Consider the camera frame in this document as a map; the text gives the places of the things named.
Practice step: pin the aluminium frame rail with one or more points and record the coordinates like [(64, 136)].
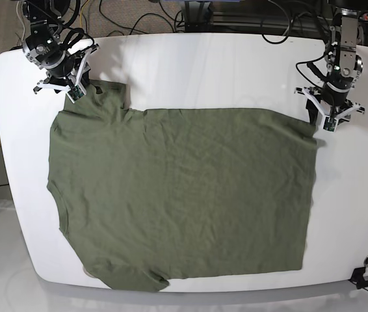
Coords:
[(235, 16)]

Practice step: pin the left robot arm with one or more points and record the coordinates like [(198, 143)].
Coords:
[(344, 66)]

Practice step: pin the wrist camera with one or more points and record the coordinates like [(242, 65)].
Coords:
[(75, 93), (330, 124)]

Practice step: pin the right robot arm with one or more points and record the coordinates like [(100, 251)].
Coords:
[(48, 27)]

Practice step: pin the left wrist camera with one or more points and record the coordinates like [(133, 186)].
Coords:
[(330, 124)]

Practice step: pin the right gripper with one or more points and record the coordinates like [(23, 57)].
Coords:
[(63, 69)]

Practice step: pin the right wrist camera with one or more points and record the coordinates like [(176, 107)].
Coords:
[(75, 93)]

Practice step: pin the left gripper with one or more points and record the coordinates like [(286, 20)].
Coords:
[(329, 101)]

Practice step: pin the olive green T-shirt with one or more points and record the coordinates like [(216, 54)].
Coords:
[(145, 197)]

